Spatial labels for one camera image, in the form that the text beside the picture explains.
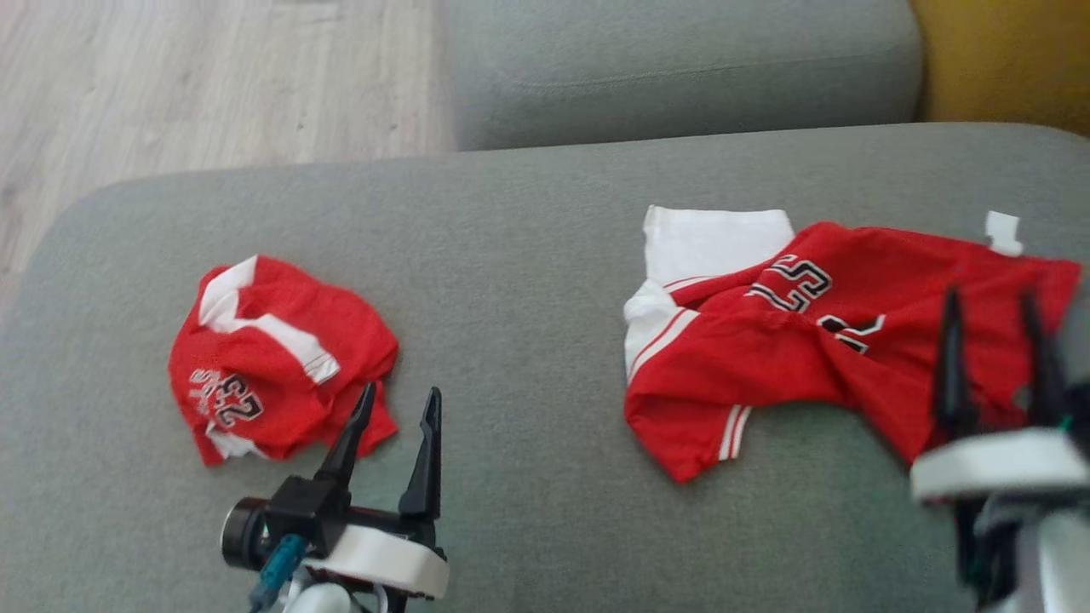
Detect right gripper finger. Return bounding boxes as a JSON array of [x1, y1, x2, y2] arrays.
[[932, 288, 978, 442], [1020, 291, 1068, 429]]

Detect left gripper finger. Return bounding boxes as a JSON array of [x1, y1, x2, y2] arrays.
[[313, 381, 378, 490], [398, 387, 444, 520]]

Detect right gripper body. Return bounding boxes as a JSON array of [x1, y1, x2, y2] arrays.
[[909, 428, 1090, 503]]

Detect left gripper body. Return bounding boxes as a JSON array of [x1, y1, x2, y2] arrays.
[[264, 475, 450, 601]]

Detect red and white jersey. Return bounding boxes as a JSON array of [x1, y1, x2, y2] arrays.
[[623, 204, 1082, 484]]

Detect folded red jersey shorts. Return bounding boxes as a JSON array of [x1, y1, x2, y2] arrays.
[[168, 254, 399, 467]]

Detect large yellow sofa backrest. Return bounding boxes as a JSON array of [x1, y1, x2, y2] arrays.
[[909, 0, 1090, 137]]

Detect long grey sofa cushion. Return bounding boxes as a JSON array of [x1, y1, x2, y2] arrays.
[[439, 0, 925, 152]]

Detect teal cable connector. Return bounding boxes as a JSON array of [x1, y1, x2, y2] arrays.
[[250, 534, 309, 612]]

